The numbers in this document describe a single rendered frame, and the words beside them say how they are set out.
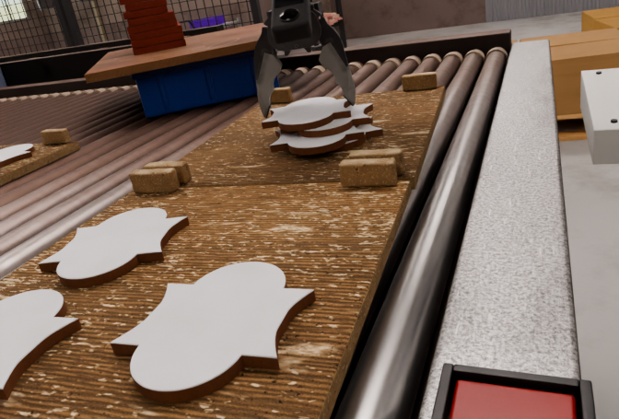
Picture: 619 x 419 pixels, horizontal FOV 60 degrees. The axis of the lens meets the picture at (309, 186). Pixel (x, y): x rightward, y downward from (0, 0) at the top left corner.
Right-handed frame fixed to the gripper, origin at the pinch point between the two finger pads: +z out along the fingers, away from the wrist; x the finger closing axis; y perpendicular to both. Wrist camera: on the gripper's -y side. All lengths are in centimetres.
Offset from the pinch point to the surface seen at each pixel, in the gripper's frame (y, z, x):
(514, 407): -51, 5, -15
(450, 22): 843, 90, -130
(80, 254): -32.0, 2.8, 18.6
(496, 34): 61, 3, -38
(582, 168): 198, 98, -107
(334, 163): -12.5, 3.9, -3.9
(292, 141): -7.8, 1.9, 1.6
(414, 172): -18.5, 4.0, -12.8
